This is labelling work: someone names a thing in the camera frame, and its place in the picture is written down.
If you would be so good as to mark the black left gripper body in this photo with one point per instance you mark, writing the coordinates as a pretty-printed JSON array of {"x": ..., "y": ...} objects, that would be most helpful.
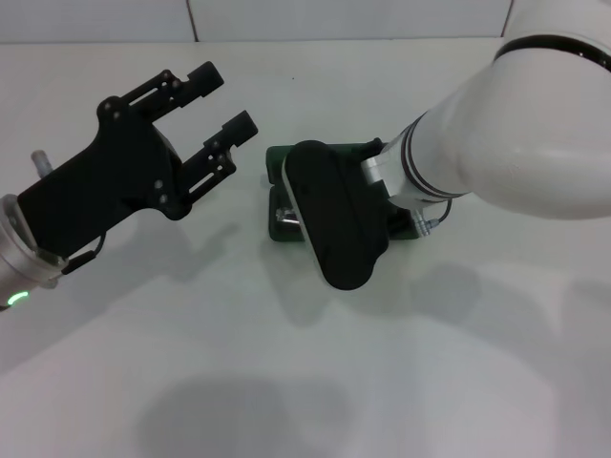
[{"x": 110, "y": 181}]

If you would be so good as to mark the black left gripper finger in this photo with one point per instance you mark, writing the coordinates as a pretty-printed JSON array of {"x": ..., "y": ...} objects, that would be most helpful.
[
  {"x": 205, "y": 78},
  {"x": 238, "y": 129}
]

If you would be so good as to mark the clear white glasses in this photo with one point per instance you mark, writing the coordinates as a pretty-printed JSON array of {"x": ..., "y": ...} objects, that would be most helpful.
[{"x": 286, "y": 215}]

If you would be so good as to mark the green glasses case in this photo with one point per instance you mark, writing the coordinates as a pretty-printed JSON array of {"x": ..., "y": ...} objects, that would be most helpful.
[{"x": 279, "y": 236}]

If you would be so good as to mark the translucent left wrist connector stub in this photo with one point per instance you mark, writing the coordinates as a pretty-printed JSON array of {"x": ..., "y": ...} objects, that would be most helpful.
[{"x": 40, "y": 162}]

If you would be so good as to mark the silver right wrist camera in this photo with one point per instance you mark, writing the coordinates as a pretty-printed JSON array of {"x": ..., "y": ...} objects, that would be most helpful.
[{"x": 334, "y": 214}]

